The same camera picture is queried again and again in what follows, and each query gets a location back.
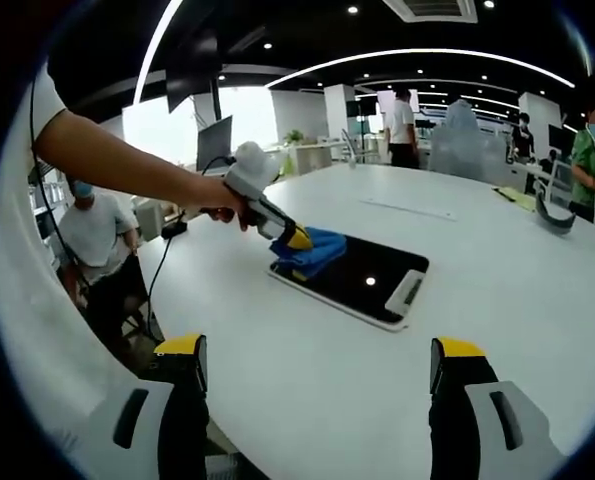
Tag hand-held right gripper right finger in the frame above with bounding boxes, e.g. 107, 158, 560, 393
428, 337, 568, 480

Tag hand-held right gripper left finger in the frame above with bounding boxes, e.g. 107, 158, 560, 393
84, 333, 211, 480

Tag blue cleaning cloth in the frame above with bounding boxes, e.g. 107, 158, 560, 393
269, 226, 348, 281

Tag black tablet white frame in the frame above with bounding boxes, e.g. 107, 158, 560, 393
268, 232, 431, 334

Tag person's left hand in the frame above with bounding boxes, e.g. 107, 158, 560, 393
196, 177, 259, 233

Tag black desk monitor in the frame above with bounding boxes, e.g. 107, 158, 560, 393
195, 114, 234, 174

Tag slim grey chair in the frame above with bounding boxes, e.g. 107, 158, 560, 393
340, 128, 373, 164

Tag hanging black screen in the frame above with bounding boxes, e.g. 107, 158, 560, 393
165, 29, 223, 114

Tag person's white shirt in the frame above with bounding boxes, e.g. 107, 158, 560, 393
0, 62, 178, 480

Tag grey translucent chair back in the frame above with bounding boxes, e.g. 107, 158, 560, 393
426, 124, 508, 186

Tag grey curved band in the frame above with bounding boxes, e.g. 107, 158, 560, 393
532, 179, 577, 237

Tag yellow paper sheet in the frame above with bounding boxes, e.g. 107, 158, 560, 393
491, 185, 536, 214

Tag ceiling air vent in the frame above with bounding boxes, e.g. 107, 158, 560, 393
381, 0, 478, 24

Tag white mesh office chair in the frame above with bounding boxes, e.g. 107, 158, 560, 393
546, 159, 576, 204

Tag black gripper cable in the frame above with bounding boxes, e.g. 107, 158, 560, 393
145, 155, 239, 344

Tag white table cable cover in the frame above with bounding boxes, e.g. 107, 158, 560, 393
359, 197, 458, 222

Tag thin black cable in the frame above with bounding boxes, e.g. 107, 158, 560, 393
26, 74, 93, 296

